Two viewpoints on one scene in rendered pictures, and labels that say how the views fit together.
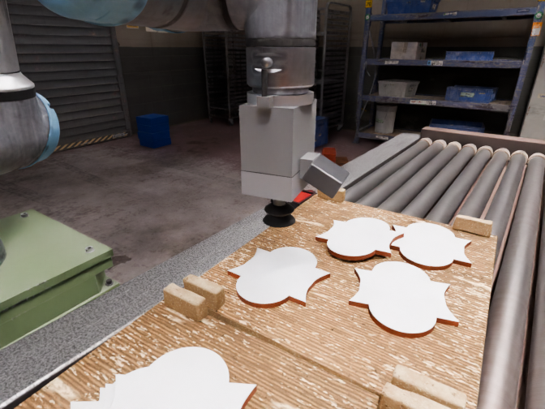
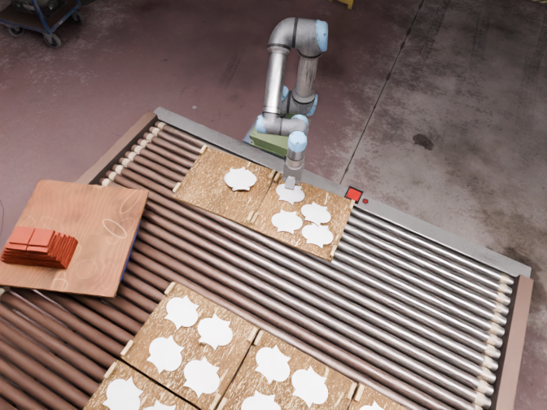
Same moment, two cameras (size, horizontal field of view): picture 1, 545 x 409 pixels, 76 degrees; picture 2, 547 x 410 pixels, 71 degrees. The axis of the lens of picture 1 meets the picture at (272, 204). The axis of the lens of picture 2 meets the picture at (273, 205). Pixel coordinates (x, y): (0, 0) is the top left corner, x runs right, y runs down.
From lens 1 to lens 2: 165 cm
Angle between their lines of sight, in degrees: 63
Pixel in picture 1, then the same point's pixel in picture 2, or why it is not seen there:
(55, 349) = (260, 158)
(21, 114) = (301, 106)
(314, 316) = (275, 202)
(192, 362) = (251, 180)
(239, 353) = (261, 189)
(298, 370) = (258, 200)
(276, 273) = (289, 192)
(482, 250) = (318, 251)
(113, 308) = (273, 163)
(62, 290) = (277, 149)
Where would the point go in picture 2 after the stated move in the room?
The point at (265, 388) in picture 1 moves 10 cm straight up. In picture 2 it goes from (253, 194) to (253, 183)
